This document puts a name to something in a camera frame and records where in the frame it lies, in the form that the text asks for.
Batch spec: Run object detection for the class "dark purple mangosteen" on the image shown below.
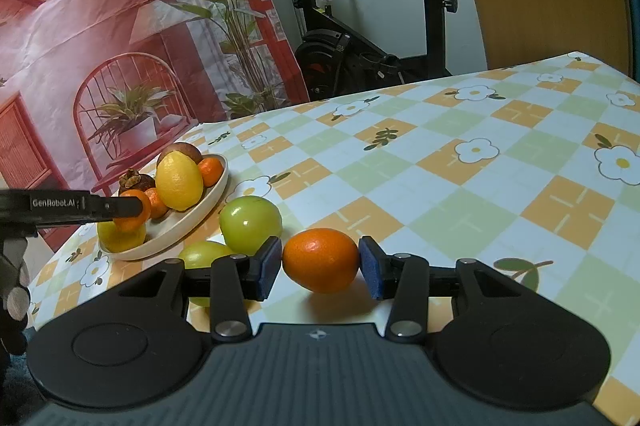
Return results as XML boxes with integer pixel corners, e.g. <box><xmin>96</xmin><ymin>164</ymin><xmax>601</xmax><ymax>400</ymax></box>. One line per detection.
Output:
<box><xmin>118</xmin><ymin>168</ymin><xmax>156</xmax><ymax>197</ymax></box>

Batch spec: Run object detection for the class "printed room backdrop cloth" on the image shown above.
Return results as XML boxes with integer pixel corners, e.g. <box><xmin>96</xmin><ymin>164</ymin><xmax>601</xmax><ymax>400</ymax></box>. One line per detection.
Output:
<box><xmin>0</xmin><ymin>0</ymin><xmax>311</xmax><ymax>251</ymax></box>

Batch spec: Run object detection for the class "person's left hand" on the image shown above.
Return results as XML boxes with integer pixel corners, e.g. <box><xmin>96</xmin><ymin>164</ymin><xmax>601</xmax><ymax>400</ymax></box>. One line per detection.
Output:
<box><xmin>0</xmin><ymin>256</ymin><xmax>32</xmax><ymax>357</ymax></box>

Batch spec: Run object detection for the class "black exercise bike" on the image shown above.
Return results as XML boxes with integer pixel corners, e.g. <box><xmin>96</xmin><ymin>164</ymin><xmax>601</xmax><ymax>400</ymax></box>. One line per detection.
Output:
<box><xmin>254</xmin><ymin>0</ymin><xmax>467</xmax><ymax>102</ymax></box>

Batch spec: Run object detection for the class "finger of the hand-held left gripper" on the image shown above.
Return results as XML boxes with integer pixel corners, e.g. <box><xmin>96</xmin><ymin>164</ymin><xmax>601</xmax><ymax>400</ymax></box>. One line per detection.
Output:
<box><xmin>0</xmin><ymin>189</ymin><xmax>147</xmax><ymax>227</ymax></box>

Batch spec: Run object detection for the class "yellow lemon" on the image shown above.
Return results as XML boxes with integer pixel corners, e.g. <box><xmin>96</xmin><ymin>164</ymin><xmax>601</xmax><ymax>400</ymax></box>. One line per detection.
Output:
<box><xmin>97</xmin><ymin>218</ymin><xmax>148</xmax><ymax>253</ymax></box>
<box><xmin>154</xmin><ymin>153</ymin><xmax>205</xmax><ymax>212</ymax></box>

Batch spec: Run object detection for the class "checkered floral tablecloth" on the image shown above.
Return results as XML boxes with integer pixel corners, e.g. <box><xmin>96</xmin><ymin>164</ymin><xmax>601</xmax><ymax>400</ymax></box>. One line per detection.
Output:
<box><xmin>25</xmin><ymin>50</ymin><xmax>640</xmax><ymax>426</ymax></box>

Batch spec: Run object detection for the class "green apple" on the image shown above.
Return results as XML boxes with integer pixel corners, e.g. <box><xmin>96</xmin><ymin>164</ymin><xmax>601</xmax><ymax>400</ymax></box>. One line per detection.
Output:
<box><xmin>219</xmin><ymin>196</ymin><xmax>284</xmax><ymax>255</ymax></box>
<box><xmin>178</xmin><ymin>240</ymin><xmax>237</xmax><ymax>307</ymax></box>

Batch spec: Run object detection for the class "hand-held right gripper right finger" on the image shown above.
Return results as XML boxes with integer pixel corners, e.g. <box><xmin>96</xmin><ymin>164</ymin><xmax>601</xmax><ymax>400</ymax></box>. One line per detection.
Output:
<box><xmin>358</xmin><ymin>236</ymin><xmax>527</xmax><ymax>342</ymax></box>

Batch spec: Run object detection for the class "brown round fruit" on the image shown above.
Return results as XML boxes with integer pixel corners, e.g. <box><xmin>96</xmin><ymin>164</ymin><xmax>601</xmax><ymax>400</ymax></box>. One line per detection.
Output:
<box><xmin>156</xmin><ymin>143</ymin><xmax>204</xmax><ymax>169</ymax></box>

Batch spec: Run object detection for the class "orange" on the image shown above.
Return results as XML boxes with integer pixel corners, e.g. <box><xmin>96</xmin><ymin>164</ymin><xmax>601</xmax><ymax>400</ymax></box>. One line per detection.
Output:
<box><xmin>198</xmin><ymin>157</ymin><xmax>224</xmax><ymax>187</ymax></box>
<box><xmin>282</xmin><ymin>228</ymin><xmax>360</xmax><ymax>295</ymax></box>
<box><xmin>113</xmin><ymin>189</ymin><xmax>152</xmax><ymax>233</ymax></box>
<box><xmin>144</xmin><ymin>188</ymin><xmax>169</xmax><ymax>220</ymax></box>

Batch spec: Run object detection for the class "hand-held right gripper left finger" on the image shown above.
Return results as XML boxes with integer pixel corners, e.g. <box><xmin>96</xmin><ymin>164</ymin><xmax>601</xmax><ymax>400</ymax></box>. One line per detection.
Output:
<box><xmin>116</xmin><ymin>236</ymin><xmax>284</xmax><ymax>343</ymax></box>

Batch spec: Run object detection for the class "beige round plate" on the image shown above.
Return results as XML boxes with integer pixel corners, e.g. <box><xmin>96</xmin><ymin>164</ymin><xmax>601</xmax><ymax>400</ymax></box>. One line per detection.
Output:
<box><xmin>97</xmin><ymin>154</ymin><xmax>230</xmax><ymax>262</ymax></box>

